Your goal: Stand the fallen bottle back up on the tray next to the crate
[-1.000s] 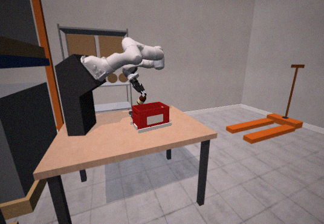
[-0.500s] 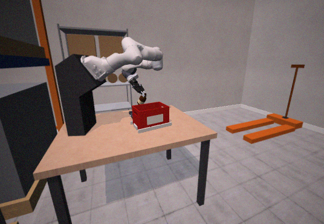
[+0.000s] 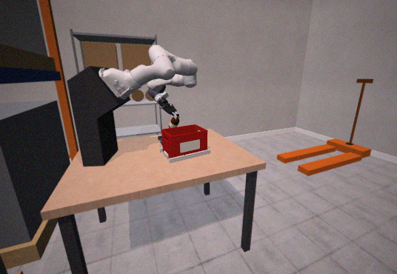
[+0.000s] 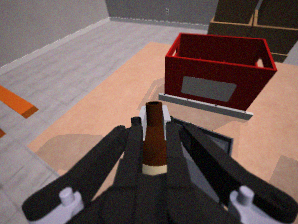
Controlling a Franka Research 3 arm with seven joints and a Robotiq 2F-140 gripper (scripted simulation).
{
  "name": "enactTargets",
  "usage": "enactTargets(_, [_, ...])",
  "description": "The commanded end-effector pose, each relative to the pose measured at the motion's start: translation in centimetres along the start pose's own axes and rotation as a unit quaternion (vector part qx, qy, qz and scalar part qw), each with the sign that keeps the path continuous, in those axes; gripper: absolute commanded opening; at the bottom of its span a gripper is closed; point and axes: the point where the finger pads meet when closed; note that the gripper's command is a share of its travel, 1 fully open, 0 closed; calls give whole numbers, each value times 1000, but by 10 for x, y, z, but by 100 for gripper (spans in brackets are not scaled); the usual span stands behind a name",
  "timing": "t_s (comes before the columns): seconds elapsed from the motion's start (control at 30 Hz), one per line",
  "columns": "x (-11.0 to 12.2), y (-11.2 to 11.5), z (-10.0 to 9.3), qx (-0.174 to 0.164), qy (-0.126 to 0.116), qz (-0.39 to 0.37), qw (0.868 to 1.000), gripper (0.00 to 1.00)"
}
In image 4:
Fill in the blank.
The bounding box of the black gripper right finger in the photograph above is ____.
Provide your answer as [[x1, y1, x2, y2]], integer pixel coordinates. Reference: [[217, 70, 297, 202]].
[[162, 105, 298, 224]]

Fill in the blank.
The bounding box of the dark red crate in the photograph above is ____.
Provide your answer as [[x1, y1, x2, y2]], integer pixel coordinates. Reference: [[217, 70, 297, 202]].
[[164, 33, 277, 111]]

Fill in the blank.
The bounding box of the brown glass bottle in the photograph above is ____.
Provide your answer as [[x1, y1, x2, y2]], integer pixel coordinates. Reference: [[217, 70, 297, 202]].
[[142, 101, 167, 175]]

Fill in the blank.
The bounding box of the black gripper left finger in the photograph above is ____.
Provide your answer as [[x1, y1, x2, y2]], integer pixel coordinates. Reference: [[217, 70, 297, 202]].
[[21, 106, 147, 224]]

